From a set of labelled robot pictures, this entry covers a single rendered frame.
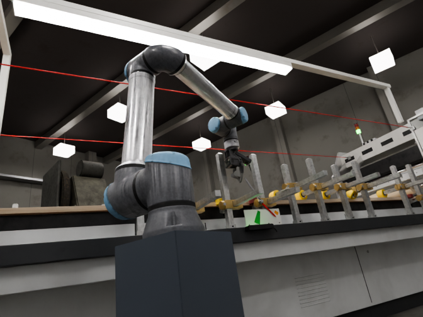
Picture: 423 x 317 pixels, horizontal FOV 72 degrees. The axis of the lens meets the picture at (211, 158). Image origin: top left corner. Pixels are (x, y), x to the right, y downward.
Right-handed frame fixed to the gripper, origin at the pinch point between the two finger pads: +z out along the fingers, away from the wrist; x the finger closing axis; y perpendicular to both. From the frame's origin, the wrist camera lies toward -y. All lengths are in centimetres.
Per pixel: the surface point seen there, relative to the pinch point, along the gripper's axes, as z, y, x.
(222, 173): -6.7, 8.0, -6.4
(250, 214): 19.2, -6.2, -5.7
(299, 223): 26.7, -40.5, -4.1
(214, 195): 14.2, 29.7, 19.7
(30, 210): 8, 106, -25
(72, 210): 8, 88, -25
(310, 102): -403, -591, -408
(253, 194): 12.9, 4.7, 16.2
